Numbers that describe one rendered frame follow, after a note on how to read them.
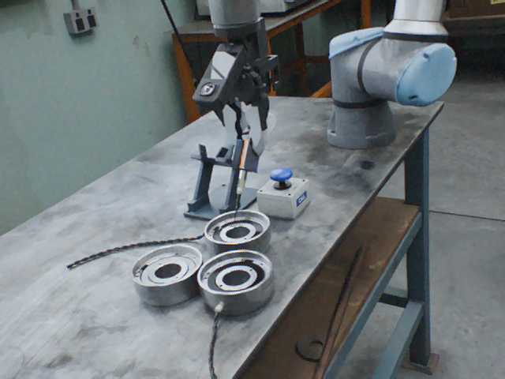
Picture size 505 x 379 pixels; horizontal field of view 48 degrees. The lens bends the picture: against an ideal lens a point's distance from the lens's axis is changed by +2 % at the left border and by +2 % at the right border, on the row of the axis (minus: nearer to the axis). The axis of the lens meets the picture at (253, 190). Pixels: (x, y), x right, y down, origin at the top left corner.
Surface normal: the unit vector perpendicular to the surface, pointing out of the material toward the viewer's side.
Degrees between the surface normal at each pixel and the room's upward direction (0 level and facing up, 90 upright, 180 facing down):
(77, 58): 90
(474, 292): 0
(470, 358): 0
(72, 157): 90
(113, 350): 0
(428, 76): 97
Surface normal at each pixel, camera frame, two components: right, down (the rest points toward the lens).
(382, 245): -0.14, -0.89
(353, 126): -0.43, 0.16
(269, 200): -0.50, 0.44
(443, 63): 0.52, 0.43
